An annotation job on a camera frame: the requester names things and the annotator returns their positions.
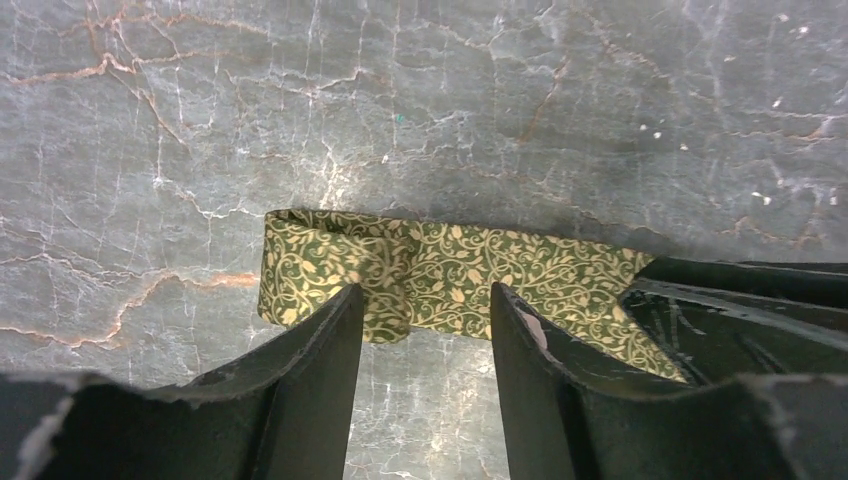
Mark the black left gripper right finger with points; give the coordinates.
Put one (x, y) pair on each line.
(570, 411)

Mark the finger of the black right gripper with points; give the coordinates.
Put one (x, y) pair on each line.
(714, 320)

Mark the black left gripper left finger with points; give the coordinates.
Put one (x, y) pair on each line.
(280, 411)

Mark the green gold vine tie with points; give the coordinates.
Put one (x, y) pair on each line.
(422, 274)

